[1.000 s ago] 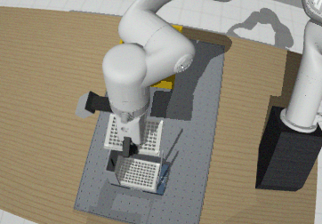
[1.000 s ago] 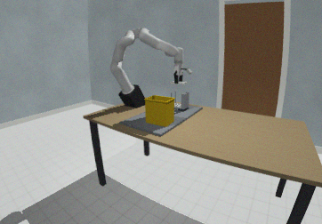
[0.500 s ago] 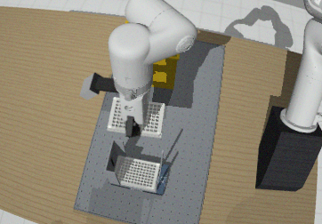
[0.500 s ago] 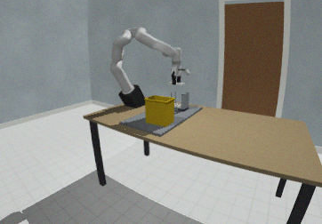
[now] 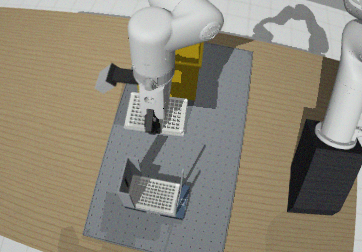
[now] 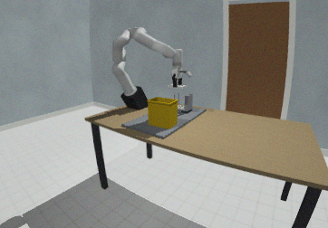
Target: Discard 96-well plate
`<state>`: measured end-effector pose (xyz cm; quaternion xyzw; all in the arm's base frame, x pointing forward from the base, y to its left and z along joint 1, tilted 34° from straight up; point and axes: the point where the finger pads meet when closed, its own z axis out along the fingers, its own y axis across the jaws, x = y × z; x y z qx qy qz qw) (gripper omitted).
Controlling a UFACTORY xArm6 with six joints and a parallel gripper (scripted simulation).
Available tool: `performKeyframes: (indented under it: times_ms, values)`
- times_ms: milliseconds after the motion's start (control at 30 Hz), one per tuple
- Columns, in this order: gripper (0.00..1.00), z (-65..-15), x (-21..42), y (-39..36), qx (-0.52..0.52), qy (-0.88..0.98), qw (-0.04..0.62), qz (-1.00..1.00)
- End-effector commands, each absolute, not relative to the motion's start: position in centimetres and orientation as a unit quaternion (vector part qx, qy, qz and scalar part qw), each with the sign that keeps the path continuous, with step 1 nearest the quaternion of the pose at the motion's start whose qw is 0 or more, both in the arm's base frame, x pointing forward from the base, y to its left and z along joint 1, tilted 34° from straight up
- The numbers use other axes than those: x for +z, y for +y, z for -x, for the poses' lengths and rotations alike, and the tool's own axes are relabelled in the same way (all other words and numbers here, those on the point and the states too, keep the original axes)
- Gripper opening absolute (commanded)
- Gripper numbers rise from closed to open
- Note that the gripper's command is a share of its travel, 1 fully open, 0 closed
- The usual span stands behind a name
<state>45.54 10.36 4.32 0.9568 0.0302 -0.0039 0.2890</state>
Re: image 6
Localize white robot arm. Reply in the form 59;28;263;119
112;27;182;96

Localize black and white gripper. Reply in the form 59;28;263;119
172;66;182;87

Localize yellow open-top bin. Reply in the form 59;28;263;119
147;97;178;129

